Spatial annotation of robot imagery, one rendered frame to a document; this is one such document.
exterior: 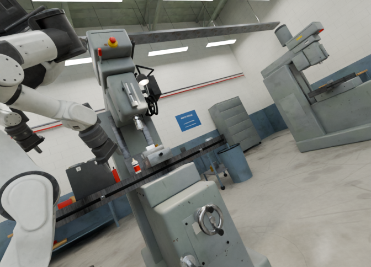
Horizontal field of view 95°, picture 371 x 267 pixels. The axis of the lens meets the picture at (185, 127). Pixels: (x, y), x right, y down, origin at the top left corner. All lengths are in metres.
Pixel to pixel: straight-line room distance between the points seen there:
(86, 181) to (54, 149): 4.59
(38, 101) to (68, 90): 5.59
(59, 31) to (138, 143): 1.11
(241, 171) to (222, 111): 3.37
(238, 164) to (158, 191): 2.40
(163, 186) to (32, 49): 0.79
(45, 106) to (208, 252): 0.87
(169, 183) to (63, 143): 4.90
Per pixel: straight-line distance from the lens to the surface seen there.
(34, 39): 0.72
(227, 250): 1.02
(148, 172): 1.14
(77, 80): 6.39
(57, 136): 5.80
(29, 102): 0.66
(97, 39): 1.36
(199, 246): 0.94
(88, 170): 1.19
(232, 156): 3.22
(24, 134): 1.23
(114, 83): 1.33
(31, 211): 0.69
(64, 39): 0.78
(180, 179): 1.04
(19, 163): 0.75
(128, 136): 1.66
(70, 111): 0.69
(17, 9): 0.94
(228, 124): 6.20
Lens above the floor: 0.92
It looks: 7 degrees up
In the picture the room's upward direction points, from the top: 25 degrees counter-clockwise
